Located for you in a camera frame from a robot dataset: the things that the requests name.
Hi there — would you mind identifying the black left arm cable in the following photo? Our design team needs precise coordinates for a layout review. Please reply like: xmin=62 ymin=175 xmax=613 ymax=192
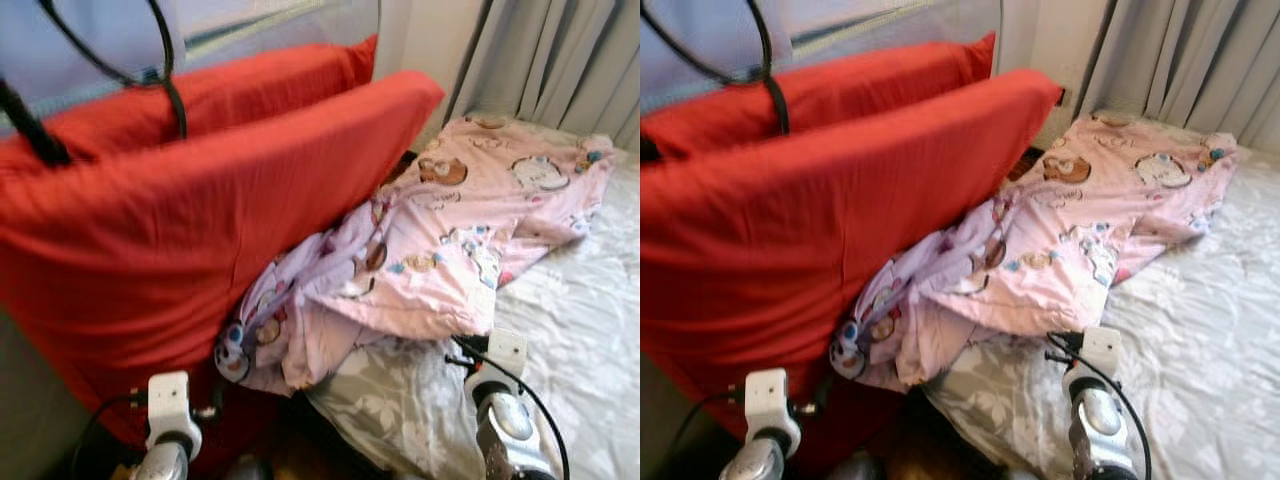
xmin=68 ymin=390 xmax=151 ymax=480
xmin=665 ymin=388 xmax=749 ymax=480

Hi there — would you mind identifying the pink cartoon print blanket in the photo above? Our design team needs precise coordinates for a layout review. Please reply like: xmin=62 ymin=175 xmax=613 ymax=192
xmin=828 ymin=112 xmax=1241 ymax=393
xmin=213 ymin=113 xmax=616 ymax=396

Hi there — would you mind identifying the large red mattress cushion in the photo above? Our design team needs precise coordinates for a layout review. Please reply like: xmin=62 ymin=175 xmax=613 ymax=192
xmin=640 ymin=68 xmax=1064 ymax=466
xmin=0 ymin=70 xmax=446 ymax=451

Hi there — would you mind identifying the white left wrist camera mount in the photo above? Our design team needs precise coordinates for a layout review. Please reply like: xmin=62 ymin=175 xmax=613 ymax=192
xmin=744 ymin=368 xmax=801 ymax=456
xmin=147 ymin=371 xmax=203 ymax=459

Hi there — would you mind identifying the grey floral bed sheet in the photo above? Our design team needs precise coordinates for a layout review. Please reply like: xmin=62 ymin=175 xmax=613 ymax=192
xmin=925 ymin=120 xmax=1280 ymax=480
xmin=305 ymin=120 xmax=641 ymax=480

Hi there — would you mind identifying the black strap loop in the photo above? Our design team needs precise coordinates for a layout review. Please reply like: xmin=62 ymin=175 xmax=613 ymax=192
xmin=640 ymin=0 xmax=791 ymax=136
xmin=38 ymin=0 xmax=191 ymax=141

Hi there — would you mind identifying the grey curtain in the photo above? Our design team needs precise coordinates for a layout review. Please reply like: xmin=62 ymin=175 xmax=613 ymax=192
xmin=1075 ymin=0 xmax=1280 ymax=156
xmin=445 ymin=0 xmax=641 ymax=151

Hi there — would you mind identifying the small red cushion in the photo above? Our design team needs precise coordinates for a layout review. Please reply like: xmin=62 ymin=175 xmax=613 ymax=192
xmin=640 ymin=32 xmax=998 ymax=161
xmin=0 ymin=35 xmax=379 ymax=171

